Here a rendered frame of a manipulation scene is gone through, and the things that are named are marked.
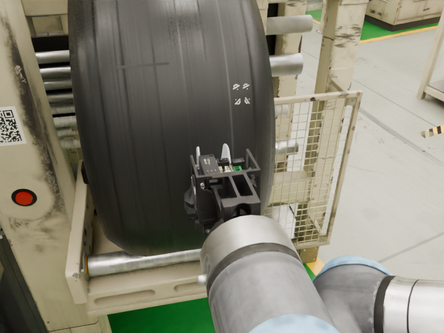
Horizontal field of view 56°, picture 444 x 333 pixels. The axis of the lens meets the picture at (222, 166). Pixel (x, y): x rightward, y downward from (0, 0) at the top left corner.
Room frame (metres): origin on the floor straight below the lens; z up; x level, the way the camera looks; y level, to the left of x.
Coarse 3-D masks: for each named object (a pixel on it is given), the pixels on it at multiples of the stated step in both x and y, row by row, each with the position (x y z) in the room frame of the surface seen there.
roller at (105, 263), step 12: (108, 252) 0.60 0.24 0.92; (120, 252) 0.60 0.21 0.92; (180, 252) 0.61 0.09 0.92; (192, 252) 0.61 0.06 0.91; (96, 264) 0.57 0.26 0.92; (108, 264) 0.57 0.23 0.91; (120, 264) 0.58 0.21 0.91; (132, 264) 0.58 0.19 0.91; (144, 264) 0.58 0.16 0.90; (156, 264) 0.59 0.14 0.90; (168, 264) 0.60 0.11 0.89
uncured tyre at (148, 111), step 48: (96, 0) 0.61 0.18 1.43; (144, 0) 0.61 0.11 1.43; (192, 0) 0.62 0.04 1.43; (240, 0) 0.64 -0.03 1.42; (96, 48) 0.55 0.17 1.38; (144, 48) 0.55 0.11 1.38; (192, 48) 0.56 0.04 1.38; (240, 48) 0.58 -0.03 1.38; (96, 96) 0.51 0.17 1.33; (144, 96) 0.51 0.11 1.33; (192, 96) 0.52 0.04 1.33; (96, 144) 0.49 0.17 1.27; (144, 144) 0.48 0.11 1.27; (192, 144) 0.49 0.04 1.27; (240, 144) 0.50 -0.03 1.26; (96, 192) 0.48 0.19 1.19; (144, 192) 0.46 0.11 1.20; (144, 240) 0.48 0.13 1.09; (192, 240) 0.50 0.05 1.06
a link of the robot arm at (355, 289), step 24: (336, 264) 0.32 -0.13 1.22; (360, 264) 0.31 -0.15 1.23; (336, 288) 0.28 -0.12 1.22; (360, 288) 0.27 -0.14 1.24; (384, 288) 0.26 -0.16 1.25; (408, 288) 0.25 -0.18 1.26; (432, 288) 0.25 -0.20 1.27; (336, 312) 0.25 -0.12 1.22; (360, 312) 0.25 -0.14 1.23; (384, 312) 0.24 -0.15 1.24; (408, 312) 0.23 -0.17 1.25; (432, 312) 0.22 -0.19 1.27
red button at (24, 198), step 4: (20, 192) 0.62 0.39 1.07; (24, 192) 0.62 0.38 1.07; (28, 192) 0.62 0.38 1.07; (16, 196) 0.61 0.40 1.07; (20, 196) 0.61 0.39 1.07; (24, 196) 0.61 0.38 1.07; (28, 196) 0.61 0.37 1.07; (16, 200) 0.61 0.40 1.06; (20, 200) 0.61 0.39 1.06; (24, 200) 0.61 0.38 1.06; (28, 200) 0.61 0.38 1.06; (24, 204) 0.61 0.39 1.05
